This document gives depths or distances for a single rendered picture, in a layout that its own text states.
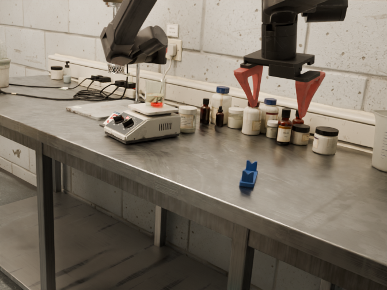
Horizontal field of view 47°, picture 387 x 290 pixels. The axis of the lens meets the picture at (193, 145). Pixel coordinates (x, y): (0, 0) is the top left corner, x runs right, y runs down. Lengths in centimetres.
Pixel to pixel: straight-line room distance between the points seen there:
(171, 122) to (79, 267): 86
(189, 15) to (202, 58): 18
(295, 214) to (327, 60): 72
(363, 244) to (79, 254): 143
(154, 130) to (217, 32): 58
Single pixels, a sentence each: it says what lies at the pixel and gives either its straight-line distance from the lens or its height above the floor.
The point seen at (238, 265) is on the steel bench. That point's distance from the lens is 101.
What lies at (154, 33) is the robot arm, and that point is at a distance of 114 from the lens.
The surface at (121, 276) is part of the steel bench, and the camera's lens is 189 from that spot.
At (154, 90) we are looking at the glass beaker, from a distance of 134.
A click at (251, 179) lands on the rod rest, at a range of 102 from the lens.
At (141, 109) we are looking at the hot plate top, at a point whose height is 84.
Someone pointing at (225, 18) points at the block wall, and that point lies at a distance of 172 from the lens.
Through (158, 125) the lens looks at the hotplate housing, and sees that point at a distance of 132.
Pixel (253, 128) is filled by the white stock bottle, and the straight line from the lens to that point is 146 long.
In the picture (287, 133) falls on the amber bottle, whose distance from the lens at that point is 139.
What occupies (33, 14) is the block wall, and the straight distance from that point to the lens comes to 274.
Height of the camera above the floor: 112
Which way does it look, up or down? 17 degrees down
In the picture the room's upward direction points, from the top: 4 degrees clockwise
